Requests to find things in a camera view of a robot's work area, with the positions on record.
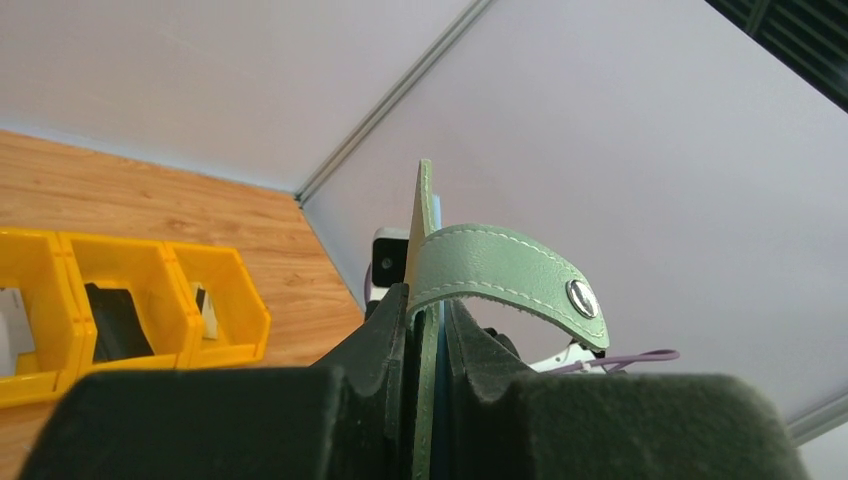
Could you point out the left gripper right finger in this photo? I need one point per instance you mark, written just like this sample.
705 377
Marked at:
510 422

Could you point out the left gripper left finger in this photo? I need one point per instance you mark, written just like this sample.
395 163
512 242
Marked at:
339 418

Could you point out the green card holder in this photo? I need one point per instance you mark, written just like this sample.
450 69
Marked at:
490 262

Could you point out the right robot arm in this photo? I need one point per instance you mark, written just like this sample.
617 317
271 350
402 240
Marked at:
574 358

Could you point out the gold card in bin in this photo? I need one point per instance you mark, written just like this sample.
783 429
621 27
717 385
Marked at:
205 306

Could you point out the black card in bin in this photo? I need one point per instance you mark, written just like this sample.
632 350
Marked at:
119 332

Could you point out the silver card in bin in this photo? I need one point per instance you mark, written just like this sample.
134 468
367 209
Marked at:
16 334

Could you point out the yellow three-compartment bin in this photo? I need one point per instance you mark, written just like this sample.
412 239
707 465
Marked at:
74 304

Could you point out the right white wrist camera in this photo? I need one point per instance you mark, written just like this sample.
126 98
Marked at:
388 262

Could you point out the aluminium frame rail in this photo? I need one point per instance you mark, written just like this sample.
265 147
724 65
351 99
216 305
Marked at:
421 67

